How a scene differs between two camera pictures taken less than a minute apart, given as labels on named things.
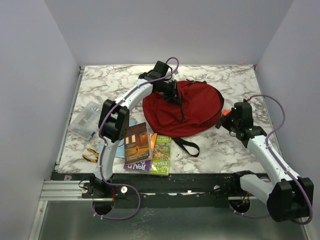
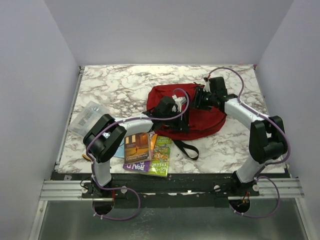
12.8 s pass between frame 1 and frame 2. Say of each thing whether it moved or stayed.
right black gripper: moved
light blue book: stayed
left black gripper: moved
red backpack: moved
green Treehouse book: stayed
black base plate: stayed
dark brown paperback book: stayed
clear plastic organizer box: stayed
